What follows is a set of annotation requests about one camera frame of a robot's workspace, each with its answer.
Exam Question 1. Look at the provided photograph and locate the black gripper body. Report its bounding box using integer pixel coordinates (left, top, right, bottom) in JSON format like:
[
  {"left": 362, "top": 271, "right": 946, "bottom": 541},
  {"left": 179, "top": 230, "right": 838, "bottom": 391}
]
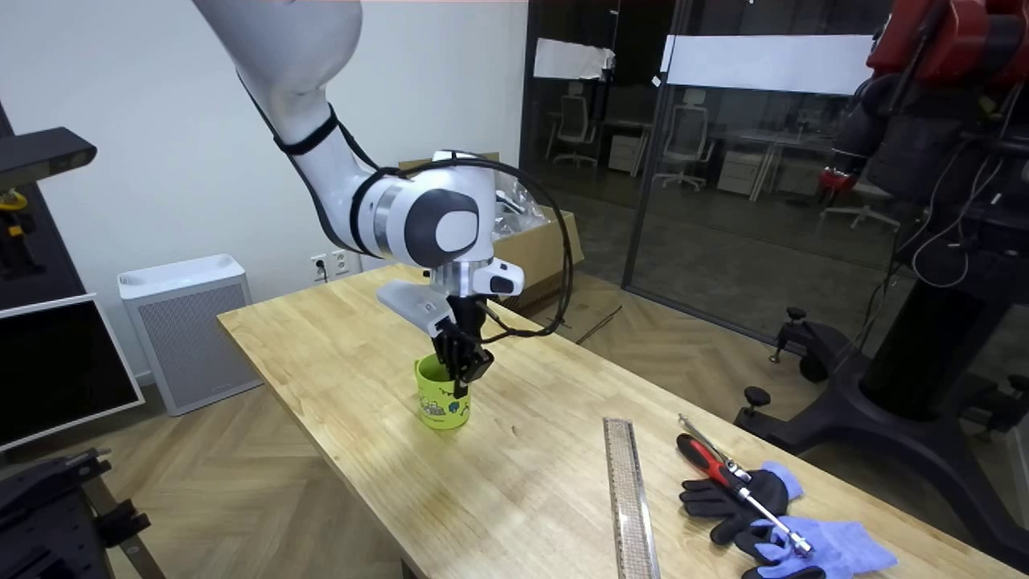
[{"left": 439, "top": 292, "right": 494, "bottom": 354}]

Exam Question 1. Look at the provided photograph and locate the green plastic mug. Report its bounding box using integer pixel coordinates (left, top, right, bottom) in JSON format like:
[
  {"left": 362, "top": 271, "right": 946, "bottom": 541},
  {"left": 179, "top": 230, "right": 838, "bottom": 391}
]
[{"left": 412, "top": 349, "right": 476, "bottom": 433}]

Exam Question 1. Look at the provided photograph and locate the long metal ruler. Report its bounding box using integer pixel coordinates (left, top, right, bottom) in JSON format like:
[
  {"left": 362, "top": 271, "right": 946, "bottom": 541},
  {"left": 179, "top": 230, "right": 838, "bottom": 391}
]
[{"left": 600, "top": 415, "right": 661, "bottom": 579}]

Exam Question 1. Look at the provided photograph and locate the white air purifier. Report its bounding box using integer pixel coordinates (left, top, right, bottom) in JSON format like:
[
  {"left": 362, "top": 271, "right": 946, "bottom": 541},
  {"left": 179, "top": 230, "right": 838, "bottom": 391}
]
[{"left": 114, "top": 252, "right": 265, "bottom": 419}]

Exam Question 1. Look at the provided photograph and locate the grey office chair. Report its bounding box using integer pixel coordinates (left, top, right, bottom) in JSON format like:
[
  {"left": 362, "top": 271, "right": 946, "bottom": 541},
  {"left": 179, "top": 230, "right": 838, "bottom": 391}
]
[{"left": 654, "top": 99, "right": 719, "bottom": 197}]

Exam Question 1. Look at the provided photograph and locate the black and purple work glove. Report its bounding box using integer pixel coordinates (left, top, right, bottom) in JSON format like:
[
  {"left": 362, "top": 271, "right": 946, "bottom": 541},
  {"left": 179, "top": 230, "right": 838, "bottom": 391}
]
[
  {"left": 678, "top": 459, "right": 803, "bottom": 547},
  {"left": 735, "top": 515, "right": 900, "bottom": 579}
]

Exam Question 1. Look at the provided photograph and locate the black framed panel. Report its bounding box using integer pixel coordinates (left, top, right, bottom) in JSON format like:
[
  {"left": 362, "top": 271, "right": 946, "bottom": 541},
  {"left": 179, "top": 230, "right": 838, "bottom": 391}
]
[{"left": 0, "top": 290, "right": 147, "bottom": 456}]

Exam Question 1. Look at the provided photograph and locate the black stand equipment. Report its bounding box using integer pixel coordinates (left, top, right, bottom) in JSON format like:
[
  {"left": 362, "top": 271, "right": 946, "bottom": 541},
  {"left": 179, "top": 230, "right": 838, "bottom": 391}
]
[{"left": 0, "top": 446, "right": 167, "bottom": 579}]

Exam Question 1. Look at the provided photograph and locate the red robot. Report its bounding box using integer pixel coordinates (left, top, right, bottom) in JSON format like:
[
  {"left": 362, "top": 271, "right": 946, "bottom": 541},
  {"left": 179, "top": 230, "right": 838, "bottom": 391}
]
[{"left": 866, "top": 0, "right": 1029, "bottom": 205}]

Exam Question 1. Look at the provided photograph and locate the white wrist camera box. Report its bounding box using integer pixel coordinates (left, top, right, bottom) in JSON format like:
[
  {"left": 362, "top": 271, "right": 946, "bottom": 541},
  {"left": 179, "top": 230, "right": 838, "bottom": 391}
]
[{"left": 468, "top": 257, "right": 529, "bottom": 302}]

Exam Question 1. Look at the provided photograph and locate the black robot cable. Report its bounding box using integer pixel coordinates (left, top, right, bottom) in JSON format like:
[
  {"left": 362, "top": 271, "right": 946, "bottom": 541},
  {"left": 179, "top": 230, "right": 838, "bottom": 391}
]
[{"left": 431, "top": 152, "right": 580, "bottom": 348}]

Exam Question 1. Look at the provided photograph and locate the red handled screwdriver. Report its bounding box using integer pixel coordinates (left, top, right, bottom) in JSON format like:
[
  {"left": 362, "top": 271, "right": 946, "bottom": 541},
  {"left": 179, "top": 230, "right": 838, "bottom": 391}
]
[{"left": 675, "top": 415, "right": 818, "bottom": 560}]

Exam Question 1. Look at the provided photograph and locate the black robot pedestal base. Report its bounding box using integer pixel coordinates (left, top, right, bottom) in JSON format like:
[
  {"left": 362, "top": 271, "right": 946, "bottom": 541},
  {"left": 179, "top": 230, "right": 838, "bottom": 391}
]
[{"left": 735, "top": 271, "right": 1029, "bottom": 573}]

